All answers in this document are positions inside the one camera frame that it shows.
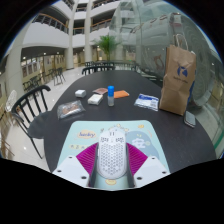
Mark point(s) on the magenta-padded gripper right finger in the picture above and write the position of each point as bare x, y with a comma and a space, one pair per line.
148, 166

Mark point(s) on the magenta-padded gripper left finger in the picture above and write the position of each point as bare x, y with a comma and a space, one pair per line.
73, 166

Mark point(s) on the white perforated computer mouse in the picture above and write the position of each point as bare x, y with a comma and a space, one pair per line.
111, 153

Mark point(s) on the light blue printed mouse pad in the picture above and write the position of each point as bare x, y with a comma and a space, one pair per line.
133, 133

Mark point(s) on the clear plastic snack bag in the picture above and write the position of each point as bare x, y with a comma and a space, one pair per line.
70, 109

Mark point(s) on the dark smartphone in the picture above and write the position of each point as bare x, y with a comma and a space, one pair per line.
190, 119

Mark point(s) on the white blue plastic packet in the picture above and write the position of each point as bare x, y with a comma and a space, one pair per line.
146, 101

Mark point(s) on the white tissue pack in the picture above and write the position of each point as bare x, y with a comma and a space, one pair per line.
95, 99

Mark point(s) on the black wooden chair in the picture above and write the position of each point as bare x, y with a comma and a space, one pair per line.
28, 110

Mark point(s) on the small white box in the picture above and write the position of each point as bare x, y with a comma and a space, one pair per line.
80, 93

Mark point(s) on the orange flat card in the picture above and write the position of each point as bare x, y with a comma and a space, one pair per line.
121, 94

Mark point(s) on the small blue-capped bottle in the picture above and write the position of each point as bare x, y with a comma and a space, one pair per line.
110, 96

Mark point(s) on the brown leather wallet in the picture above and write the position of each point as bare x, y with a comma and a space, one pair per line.
100, 90

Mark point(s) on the brown paper bag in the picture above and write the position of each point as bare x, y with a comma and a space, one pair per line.
178, 83

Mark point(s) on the group of black chairs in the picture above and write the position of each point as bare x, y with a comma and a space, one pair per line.
43, 78

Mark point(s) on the potted green palm plant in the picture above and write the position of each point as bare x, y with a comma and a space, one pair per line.
107, 45

